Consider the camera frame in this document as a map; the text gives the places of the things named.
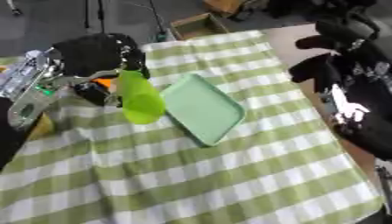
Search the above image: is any black tripod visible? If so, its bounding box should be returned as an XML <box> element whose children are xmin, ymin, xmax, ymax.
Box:
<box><xmin>82</xmin><ymin>0</ymin><xmax>108</xmax><ymax>34</ymax></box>

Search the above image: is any open cardboard box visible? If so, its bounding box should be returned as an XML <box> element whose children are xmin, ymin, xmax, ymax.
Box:
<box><xmin>168</xmin><ymin>12</ymin><xmax>232</xmax><ymax>41</ymax></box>

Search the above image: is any brown cardboard box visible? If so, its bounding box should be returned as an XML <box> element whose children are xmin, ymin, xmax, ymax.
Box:
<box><xmin>202</xmin><ymin>0</ymin><xmax>245</xmax><ymax>16</ymax></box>

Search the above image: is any light green plastic tray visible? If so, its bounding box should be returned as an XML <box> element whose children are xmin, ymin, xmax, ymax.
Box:
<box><xmin>157</xmin><ymin>73</ymin><xmax>249</xmax><ymax>148</ymax></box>

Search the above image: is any yellow block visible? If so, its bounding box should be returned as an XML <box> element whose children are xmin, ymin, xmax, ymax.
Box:
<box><xmin>25</xmin><ymin>113</ymin><xmax>57</xmax><ymax>142</ymax></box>

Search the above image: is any small orange toy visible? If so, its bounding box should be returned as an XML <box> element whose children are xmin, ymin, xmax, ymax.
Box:
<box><xmin>92</xmin><ymin>77</ymin><xmax>116</xmax><ymax>89</ymax></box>

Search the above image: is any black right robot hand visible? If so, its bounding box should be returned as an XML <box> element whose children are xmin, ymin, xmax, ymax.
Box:
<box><xmin>288</xmin><ymin>17</ymin><xmax>392</xmax><ymax>162</ymax></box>

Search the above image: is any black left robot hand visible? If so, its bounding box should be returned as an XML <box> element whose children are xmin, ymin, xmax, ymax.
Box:
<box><xmin>50</xmin><ymin>32</ymin><xmax>153</xmax><ymax>108</ymax></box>

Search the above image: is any lime green plastic scoop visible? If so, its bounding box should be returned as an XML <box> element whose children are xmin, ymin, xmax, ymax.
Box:
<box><xmin>116</xmin><ymin>69</ymin><xmax>169</xmax><ymax>126</ymax></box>

